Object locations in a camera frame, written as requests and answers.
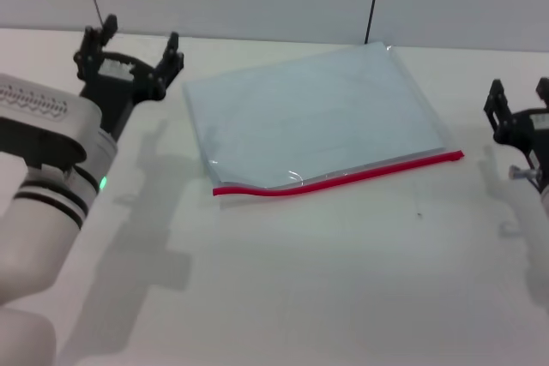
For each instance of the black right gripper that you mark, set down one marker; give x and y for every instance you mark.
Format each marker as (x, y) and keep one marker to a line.
(529, 134)

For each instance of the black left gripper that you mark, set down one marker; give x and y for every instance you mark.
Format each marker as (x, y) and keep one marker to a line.
(120, 83)

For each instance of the clear document bag red zip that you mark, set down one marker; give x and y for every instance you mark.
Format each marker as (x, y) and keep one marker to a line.
(343, 179)

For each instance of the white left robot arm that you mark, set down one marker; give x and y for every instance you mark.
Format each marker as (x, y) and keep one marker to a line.
(30, 233)

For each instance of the silver metal connector plug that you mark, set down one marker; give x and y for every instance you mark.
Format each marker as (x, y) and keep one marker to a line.
(521, 173)

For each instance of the light blue paper sheets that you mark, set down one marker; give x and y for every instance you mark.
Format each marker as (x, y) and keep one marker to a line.
(309, 113)

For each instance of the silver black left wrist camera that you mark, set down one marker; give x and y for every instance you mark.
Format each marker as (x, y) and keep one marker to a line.
(47, 121)

